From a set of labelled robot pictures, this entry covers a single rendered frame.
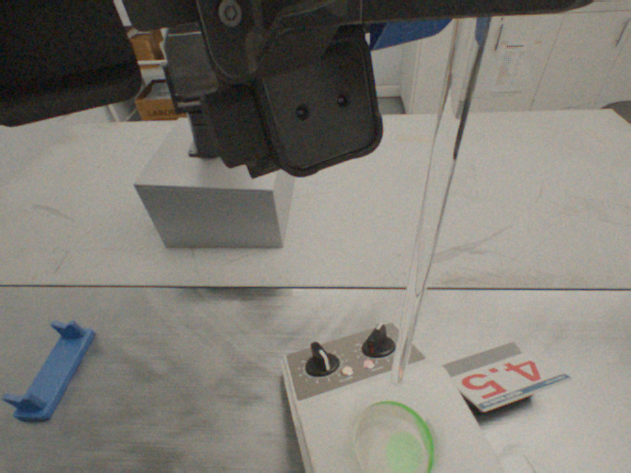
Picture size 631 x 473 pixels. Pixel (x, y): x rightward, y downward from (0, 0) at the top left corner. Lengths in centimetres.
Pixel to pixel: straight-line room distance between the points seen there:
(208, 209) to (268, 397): 24
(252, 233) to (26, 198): 45
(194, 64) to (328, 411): 37
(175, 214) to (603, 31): 274
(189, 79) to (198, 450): 38
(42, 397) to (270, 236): 30
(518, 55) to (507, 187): 215
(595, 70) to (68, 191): 290
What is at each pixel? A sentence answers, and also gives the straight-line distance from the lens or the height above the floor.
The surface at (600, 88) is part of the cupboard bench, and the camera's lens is 311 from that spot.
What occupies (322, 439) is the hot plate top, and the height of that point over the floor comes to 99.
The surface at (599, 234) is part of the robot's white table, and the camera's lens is 63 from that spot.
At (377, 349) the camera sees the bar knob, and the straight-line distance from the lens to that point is 34.
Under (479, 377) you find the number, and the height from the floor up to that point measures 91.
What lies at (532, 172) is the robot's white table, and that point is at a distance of 71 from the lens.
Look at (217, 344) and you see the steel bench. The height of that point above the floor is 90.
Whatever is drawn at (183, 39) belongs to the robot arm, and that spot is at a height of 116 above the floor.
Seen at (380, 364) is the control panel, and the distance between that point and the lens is 33.
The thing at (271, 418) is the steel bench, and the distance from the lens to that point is 39.
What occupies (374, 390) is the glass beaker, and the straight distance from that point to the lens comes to 23.
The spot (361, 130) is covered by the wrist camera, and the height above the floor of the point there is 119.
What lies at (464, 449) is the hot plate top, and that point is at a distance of 29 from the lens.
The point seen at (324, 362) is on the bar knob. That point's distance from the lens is 33.
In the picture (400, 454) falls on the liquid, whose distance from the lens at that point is 24.
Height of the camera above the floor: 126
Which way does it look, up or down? 45 degrees down
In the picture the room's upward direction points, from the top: 4 degrees counter-clockwise
